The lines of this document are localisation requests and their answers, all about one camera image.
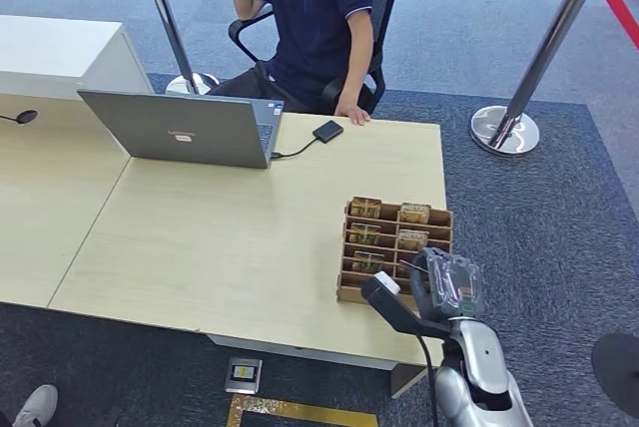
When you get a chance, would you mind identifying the black external drive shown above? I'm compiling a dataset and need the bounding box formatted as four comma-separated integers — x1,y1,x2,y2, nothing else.
312,120,344,145

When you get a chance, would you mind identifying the black drive cable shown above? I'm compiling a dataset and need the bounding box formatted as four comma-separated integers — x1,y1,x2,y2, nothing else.
270,136,319,161

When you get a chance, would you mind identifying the white cabinet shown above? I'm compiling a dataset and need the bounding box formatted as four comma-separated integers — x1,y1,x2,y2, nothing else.
0,14,153,102

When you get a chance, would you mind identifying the red barrier belt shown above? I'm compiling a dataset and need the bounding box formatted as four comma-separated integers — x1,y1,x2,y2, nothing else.
592,0,639,52

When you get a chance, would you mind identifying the person's left hand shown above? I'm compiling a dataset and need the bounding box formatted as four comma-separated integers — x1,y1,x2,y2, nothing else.
334,94,372,127

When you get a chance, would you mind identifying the grey laptop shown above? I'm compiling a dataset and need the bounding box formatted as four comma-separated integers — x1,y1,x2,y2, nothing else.
77,88,286,171

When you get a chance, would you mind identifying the wooden card holder box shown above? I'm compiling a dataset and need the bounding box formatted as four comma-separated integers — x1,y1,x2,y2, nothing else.
337,196,455,311

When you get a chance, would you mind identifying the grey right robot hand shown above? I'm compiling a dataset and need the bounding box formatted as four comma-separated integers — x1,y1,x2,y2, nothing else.
410,246,484,321

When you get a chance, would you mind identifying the black office chair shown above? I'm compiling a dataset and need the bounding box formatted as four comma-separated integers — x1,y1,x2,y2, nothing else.
227,0,411,116

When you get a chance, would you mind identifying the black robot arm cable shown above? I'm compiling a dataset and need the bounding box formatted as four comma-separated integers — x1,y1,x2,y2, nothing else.
417,334,442,427

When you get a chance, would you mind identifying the brown patterned card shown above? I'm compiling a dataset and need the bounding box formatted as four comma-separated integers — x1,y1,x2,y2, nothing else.
351,250,385,274
349,197,382,219
399,203,431,225
347,223,381,246
397,229,430,252

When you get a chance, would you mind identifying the black camera bracket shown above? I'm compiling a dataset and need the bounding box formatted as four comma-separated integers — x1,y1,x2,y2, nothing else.
360,276,453,340

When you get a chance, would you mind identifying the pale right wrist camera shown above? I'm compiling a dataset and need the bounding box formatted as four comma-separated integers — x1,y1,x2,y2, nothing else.
374,270,402,296

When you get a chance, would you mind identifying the black round desk microphone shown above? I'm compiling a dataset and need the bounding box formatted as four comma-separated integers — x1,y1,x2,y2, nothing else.
0,108,39,127

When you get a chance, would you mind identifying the person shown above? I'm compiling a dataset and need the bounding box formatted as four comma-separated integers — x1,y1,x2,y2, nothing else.
206,0,388,118

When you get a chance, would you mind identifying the white shoe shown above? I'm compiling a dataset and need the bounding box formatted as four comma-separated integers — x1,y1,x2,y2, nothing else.
12,384,59,427

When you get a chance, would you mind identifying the black round disc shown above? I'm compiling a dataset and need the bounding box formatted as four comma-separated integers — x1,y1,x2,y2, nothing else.
591,331,639,420

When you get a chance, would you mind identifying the metal floor socket box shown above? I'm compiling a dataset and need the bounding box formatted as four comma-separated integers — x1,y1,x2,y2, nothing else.
224,357,263,395

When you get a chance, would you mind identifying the chrome stanchion post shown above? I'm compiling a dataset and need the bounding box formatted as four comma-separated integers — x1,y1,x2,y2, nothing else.
470,0,613,159
136,0,221,96

